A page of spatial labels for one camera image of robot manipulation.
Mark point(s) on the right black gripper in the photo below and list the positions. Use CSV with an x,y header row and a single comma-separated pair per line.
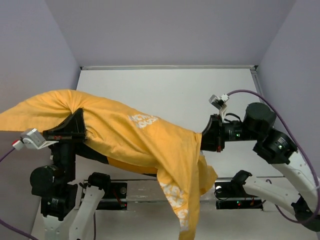
x,y
212,136

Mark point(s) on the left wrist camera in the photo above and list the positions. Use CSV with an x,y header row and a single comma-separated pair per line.
x,y
32,139

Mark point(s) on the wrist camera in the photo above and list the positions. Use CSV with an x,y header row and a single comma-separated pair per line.
x,y
220,103
32,139

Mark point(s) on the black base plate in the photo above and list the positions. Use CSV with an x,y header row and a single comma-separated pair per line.
x,y
237,195
117,197

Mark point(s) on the yellow orange pillowcase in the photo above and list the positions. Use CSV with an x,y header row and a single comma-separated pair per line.
x,y
131,140

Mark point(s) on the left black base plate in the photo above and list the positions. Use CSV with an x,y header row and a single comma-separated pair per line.
x,y
117,197

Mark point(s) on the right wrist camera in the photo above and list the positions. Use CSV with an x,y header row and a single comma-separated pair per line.
x,y
220,103

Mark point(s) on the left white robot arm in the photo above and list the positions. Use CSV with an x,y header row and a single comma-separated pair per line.
x,y
63,230

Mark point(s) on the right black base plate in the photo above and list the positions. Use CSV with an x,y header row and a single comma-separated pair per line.
x,y
237,195

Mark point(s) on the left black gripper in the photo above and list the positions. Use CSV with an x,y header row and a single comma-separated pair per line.
x,y
71,129

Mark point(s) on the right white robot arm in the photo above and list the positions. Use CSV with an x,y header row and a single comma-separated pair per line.
x,y
302,203

